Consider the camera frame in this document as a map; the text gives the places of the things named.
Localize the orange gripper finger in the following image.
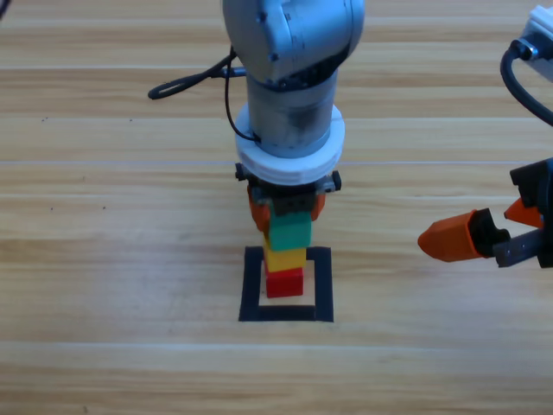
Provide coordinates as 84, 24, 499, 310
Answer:
416, 207, 512, 263
309, 193, 327, 222
246, 189, 275, 235
503, 196, 546, 231

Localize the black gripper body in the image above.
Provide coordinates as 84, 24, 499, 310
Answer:
493, 156, 553, 270
234, 163, 343, 220

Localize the green wooden block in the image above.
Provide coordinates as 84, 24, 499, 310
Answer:
268, 211, 314, 252

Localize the yellow wooden block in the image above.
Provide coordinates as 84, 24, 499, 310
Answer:
263, 235, 308, 274

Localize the red wooden block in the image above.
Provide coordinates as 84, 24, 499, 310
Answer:
264, 265, 305, 300

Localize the black tape square outline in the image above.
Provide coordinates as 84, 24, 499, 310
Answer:
238, 246, 335, 324

